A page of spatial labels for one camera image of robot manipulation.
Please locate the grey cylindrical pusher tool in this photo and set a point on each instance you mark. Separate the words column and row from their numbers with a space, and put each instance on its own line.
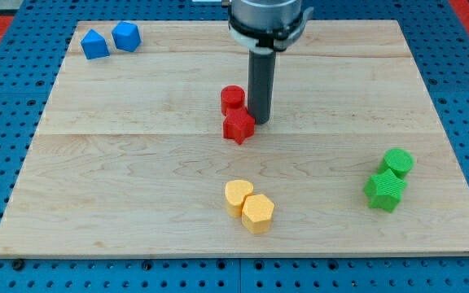
column 260, row 86

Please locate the green cylinder block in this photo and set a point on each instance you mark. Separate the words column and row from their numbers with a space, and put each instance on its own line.
column 399, row 161

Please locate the yellow heart block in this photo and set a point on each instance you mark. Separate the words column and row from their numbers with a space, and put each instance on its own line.
column 236, row 191

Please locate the red star block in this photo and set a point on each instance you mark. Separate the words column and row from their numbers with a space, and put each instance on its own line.
column 238, row 124

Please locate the blue pentagon block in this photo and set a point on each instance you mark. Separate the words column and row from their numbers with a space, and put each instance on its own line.
column 94, row 45

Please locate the wooden board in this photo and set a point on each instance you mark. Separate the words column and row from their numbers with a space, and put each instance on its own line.
column 128, row 160

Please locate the yellow hexagon block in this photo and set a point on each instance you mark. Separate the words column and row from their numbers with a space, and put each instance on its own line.
column 257, row 213

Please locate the red cylinder block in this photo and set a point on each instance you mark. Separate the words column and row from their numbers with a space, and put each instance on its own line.
column 232, row 96

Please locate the blue cube block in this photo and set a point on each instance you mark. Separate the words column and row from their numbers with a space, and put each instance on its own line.
column 126, row 36

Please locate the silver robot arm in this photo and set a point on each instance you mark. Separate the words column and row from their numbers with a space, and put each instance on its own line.
column 267, row 26

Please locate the green star block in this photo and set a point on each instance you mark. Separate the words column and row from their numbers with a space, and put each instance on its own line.
column 384, row 190

